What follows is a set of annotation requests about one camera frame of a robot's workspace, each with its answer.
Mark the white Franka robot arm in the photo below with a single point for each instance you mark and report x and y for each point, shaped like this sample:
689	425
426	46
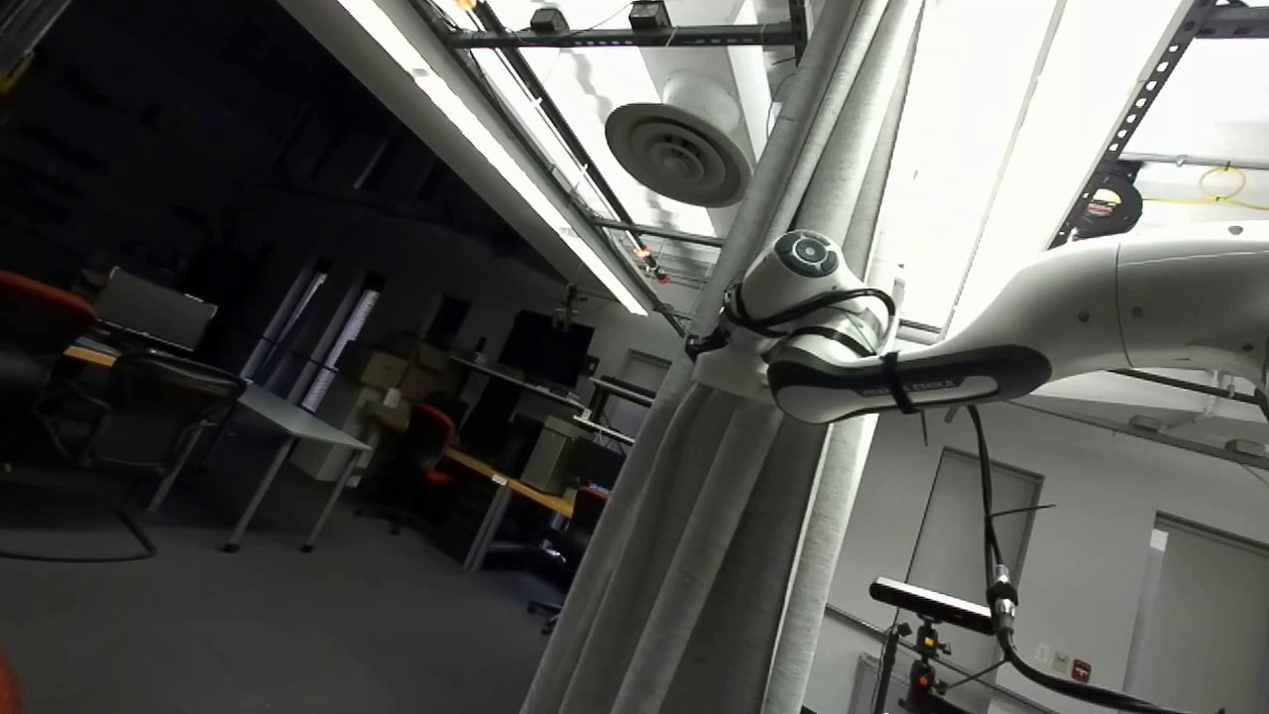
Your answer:
1055	323

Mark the grey door with paper note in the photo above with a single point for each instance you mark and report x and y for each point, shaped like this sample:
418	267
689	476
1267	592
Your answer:
1197	620

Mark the black stereo camera bar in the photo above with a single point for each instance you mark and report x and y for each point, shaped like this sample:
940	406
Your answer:
933	604

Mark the light grey room door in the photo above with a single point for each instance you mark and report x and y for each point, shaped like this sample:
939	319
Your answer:
959	517

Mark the black ceiling truss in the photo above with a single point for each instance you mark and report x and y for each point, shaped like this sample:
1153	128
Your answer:
1153	94

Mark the white office table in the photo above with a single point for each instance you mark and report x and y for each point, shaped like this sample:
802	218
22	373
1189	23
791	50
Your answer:
298	423

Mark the grey fabric curtain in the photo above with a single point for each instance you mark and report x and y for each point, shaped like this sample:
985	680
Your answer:
717	529

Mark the dark desk monitor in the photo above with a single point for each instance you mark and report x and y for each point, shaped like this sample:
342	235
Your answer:
158	310

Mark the round ceiling air vent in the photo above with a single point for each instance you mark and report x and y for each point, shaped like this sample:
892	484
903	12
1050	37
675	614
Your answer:
675	154

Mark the long white ceiling light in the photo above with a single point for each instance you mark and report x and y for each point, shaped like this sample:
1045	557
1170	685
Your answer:
462	120

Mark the black computer monitor pair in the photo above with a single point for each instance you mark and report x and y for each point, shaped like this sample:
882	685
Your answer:
544	351

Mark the black curtain rail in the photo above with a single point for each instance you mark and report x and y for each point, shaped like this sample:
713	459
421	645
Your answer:
622	33

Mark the dark office desk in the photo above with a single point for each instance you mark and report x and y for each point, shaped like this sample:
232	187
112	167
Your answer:
143	377

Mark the orange office chair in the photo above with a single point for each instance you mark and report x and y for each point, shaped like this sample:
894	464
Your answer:
40	307

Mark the red office chair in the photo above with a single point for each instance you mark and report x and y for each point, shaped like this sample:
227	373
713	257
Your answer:
437	431

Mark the yellow edged office table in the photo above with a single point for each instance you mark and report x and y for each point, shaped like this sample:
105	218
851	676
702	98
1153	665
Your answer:
510	488

